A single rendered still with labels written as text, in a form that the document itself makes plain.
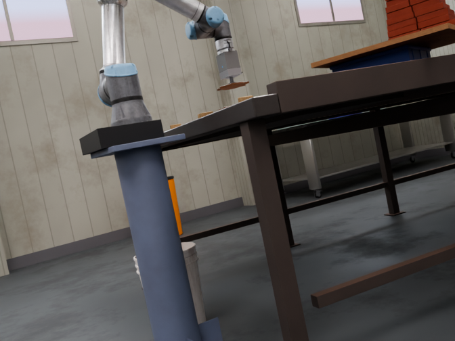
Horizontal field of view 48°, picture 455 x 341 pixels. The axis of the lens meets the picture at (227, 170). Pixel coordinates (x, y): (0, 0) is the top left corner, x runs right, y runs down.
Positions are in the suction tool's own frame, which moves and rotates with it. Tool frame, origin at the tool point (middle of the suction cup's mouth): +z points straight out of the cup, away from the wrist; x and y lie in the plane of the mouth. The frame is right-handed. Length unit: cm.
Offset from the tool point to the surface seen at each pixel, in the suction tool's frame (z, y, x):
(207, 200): 85, 408, -143
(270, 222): 50, -61, 28
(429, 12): -10, -56, -60
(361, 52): 1, -54, -25
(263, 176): 36, -61, 28
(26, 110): -58, 388, 49
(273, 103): 15, -69, 24
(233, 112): 15, -55, 30
